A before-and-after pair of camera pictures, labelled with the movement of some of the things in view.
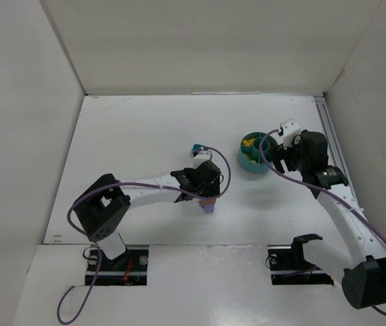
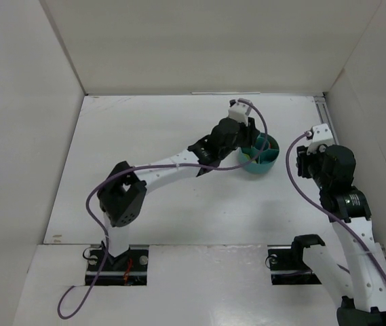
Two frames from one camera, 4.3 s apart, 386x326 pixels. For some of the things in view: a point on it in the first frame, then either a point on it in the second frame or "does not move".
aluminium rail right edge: x=334 y=140 does not move
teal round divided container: x=249 y=155 does not move
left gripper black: x=209 y=193 -> x=251 y=129
